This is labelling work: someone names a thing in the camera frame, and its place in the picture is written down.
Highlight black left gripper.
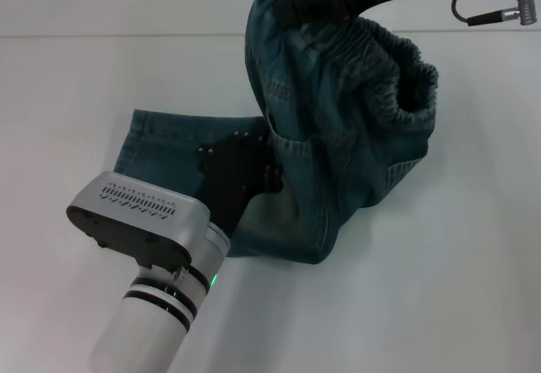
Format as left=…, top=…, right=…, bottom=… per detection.
left=195, top=129, right=286, bottom=239

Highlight blue denim shorts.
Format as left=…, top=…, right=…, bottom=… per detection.
left=113, top=0, right=441, bottom=267

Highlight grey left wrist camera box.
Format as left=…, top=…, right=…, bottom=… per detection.
left=64, top=170, right=212, bottom=272

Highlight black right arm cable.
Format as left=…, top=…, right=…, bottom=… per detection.
left=449, top=0, right=533, bottom=28

